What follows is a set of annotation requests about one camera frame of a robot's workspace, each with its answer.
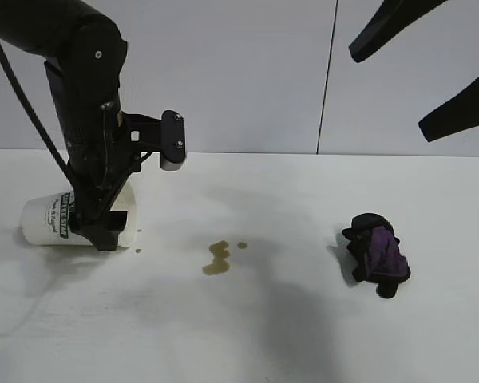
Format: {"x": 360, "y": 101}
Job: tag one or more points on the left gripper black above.
{"x": 96, "y": 175}

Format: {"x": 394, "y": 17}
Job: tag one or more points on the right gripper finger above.
{"x": 459, "y": 113}
{"x": 383, "y": 28}

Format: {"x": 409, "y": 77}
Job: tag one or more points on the white paper coffee cup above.
{"x": 44, "y": 223}

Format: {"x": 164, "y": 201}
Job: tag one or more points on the black and purple cloth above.
{"x": 379, "y": 251}

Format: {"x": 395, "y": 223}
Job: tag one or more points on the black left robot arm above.
{"x": 80, "y": 60}

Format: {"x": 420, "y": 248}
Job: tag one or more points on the brown coffee puddle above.
{"x": 215, "y": 269}

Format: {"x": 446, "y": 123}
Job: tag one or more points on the round coffee drop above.
{"x": 242, "y": 245}

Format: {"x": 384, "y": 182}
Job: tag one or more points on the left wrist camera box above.
{"x": 171, "y": 139}

